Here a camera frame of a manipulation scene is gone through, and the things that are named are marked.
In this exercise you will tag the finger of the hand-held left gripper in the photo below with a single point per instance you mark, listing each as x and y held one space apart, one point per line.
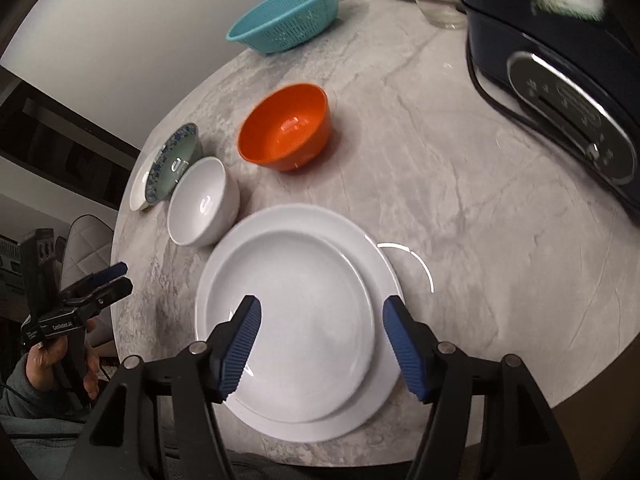
116 271
122 289

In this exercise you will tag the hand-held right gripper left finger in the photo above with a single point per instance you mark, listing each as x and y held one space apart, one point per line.
242 345

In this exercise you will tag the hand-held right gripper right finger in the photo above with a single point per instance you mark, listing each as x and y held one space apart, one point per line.
405 345

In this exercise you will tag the medium white plate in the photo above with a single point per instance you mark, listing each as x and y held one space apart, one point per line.
300 320

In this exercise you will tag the small white plate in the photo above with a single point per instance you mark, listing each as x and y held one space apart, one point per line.
137 192

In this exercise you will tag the white bowl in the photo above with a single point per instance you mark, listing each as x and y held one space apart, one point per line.
200 205

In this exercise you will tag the blue patterned bowl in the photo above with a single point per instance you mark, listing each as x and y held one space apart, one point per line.
170 170

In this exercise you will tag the large white plate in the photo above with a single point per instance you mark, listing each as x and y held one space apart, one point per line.
300 215

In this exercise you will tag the orange bowl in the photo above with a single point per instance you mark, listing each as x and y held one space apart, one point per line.
280 130

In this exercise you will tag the person's left forearm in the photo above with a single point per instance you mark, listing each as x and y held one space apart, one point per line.
30 425

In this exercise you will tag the person's left hand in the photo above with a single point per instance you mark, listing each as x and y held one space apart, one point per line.
42 362

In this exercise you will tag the grey quilted chair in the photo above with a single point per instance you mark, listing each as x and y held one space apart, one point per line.
90 245

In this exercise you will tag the dark cabinet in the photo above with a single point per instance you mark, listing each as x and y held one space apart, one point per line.
55 130

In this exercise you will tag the teal plastic colander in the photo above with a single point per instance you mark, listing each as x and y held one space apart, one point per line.
280 15

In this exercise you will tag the dark blue kitchen appliance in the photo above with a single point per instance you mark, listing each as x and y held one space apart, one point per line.
550 45

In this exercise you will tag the clear glass cup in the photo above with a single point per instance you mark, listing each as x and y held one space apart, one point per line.
442 12

